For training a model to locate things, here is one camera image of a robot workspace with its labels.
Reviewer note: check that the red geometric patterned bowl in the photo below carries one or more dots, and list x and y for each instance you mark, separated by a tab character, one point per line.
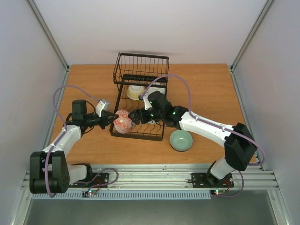
123	124

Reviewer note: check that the aluminium frame rail base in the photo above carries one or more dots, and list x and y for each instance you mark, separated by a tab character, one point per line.
176	176

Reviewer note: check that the light green celadon bowl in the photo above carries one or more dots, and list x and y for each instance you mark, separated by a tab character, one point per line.
181	140

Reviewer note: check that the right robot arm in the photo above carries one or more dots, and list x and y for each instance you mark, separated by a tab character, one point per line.
236	140

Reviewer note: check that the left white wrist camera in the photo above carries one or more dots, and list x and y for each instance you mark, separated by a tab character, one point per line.
101	106

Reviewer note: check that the aluminium corner post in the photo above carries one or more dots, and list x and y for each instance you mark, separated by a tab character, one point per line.
33	6
254	29

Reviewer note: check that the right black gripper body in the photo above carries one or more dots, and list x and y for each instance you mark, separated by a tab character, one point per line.
142	115

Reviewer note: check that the right small circuit board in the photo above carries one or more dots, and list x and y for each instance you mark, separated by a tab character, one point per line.
218	192

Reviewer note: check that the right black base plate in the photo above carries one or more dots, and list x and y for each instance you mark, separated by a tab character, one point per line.
200	180

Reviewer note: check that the blue yellow patterned bowl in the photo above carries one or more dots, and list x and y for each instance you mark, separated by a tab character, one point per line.
133	92

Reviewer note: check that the black wire dish rack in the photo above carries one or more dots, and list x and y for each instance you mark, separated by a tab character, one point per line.
136	76

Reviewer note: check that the left aluminium corner post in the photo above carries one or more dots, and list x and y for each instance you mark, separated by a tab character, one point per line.
33	6

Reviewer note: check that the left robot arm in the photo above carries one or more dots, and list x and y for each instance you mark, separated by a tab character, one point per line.
49	172

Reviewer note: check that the small circuit board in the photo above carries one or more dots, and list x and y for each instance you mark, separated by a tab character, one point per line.
89	193
218	192

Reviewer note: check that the left small circuit board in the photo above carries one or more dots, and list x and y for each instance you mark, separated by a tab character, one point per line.
89	193

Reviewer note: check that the light blue slotted cable duct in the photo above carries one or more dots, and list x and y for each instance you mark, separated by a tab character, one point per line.
111	195

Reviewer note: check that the white bowl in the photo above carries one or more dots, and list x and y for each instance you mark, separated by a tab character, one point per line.
153	89

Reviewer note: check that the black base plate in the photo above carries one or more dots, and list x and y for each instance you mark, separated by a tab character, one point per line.
200	180
102	178

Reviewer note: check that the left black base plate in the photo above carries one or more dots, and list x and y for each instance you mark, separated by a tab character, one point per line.
102	178

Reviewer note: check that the right aluminium corner post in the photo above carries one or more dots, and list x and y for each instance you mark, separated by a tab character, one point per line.
254	29

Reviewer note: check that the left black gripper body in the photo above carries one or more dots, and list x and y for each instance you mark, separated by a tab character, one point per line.
87	117

